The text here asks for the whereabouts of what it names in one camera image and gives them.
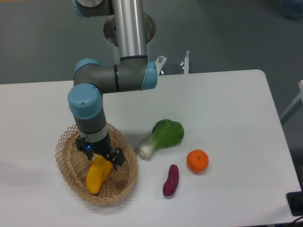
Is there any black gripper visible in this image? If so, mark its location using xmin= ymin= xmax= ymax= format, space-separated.
xmin=75 ymin=133 xmax=125 ymax=170

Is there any yellow mango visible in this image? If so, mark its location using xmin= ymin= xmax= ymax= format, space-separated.
xmin=86 ymin=155 xmax=112 ymax=194

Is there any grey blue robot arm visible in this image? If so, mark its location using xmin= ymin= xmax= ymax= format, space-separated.
xmin=68 ymin=0 xmax=158 ymax=168

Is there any woven wicker basket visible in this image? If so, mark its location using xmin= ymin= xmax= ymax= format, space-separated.
xmin=55 ymin=123 xmax=138 ymax=206

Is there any green bok choy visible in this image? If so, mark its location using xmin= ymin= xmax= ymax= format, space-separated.
xmin=138 ymin=119 xmax=185 ymax=160

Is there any purple sweet potato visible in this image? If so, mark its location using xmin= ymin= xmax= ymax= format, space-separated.
xmin=162 ymin=165 xmax=179 ymax=197

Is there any orange tangerine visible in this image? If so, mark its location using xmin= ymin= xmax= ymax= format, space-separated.
xmin=186 ymin=149 xmax=209 ymax=174

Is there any black device at edge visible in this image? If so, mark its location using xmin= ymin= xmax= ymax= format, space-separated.
xmin=286 ymin=191 xmax=303 ymax=217

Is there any white furniture leg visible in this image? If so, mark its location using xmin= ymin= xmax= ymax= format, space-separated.
xmin=279 ymin=80 xmax=303 ymax=125

